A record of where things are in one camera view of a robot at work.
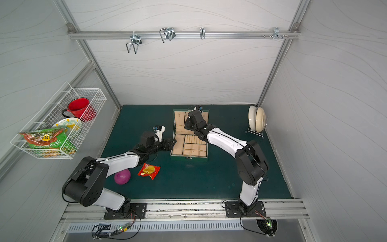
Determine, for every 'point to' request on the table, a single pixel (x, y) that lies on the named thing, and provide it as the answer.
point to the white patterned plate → (67, 124)
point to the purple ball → (122, 177)
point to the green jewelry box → (189, 146)
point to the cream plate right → (260, 119)
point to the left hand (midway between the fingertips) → (173, 140)
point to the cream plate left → (252, 117)
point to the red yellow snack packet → (149, 170)
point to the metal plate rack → (258, 133)
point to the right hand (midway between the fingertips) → (188, 119)
